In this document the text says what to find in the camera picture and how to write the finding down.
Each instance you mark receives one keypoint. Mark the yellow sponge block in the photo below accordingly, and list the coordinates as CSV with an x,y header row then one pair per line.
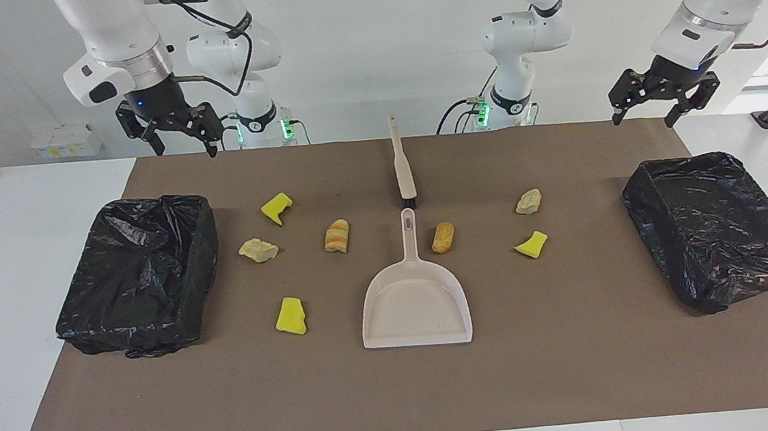
x,y
290,317

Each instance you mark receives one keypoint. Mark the striped orange toy bread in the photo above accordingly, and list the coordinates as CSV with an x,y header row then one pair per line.
x,y
336,236

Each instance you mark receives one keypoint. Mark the black bag lined bin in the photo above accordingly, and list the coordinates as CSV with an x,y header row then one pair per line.
x,y
135,276
714,230

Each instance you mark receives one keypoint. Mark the brown toy bread roll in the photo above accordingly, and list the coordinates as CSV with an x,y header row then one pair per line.
x,y
442,237

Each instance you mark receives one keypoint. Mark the white boxes with yellow labels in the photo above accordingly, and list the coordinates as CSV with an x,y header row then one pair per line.
x,y
66,141

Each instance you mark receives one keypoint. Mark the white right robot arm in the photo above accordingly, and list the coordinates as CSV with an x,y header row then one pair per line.
x,y
116,31

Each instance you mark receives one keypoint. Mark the beige flaky pastry piece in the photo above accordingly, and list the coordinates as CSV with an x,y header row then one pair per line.
x,y
528,202

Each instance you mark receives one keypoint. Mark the beige hand brush black bristles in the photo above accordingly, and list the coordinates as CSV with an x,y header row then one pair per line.
x,y
404,173

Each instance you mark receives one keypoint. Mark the small yellow sponge wedge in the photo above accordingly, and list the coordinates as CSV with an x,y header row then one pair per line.
x,y
532,245

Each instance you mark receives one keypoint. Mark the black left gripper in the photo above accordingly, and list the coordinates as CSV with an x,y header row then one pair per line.
x,y
678,74

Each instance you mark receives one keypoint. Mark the beige plastic dustpan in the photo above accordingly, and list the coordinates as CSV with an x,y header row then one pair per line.
x,y
415,309

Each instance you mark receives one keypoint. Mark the brown table mat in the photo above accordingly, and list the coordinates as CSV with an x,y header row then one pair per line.
x,y
574,365

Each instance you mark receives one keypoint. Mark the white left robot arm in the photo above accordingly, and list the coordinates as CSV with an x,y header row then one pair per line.
x,y
527,33

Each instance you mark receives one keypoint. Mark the pale flaky pastry piece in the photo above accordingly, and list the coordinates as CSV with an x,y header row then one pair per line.
x,y
258,251

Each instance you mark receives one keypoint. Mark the notched yellow sponge piece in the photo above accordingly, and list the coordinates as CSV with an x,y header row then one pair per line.
x,y
276,207

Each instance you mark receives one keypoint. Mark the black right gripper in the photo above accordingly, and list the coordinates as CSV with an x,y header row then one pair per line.
x,y
152,100

